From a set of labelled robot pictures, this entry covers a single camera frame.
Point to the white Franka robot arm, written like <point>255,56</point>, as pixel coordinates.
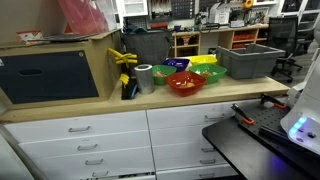
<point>310,100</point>

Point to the green plastic bowl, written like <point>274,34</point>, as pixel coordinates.
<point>170,78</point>
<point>213,79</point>

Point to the red plastic bowl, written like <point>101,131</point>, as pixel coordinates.
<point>185,90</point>

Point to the blue plastic bowl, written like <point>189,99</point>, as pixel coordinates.
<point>176,64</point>

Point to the yellow plastic bowl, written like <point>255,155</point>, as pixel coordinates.
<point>201,60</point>

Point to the shiny metal cylinder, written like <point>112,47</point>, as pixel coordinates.
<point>144,80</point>

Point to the dark gray fabric bin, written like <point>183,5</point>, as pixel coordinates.
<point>146,46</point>

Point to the wooden cabinet with black panel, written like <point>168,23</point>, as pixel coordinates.
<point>100,66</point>

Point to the white drawer cabinet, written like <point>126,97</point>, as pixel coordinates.
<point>116,140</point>

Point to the wooden desk with cubbies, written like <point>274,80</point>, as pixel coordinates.
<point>213,33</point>

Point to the black tool pegboard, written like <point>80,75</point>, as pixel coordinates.
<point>173,8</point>

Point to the gray plastic bin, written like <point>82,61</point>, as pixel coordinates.
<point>250,65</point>

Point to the orange storage bin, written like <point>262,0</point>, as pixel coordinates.
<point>243,37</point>

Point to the black table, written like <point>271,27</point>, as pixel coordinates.
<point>240,156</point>

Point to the pink plastic bag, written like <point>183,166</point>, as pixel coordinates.
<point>83,16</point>

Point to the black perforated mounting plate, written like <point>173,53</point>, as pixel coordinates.
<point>266,120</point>

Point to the yellow tape roll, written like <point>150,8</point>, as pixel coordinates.
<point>245,4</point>

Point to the framed picture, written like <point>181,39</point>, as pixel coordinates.
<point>260,16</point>

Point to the black office chair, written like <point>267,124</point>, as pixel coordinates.
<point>283,33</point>
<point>306,30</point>

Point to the orange and white carton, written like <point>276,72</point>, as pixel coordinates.
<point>30,36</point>

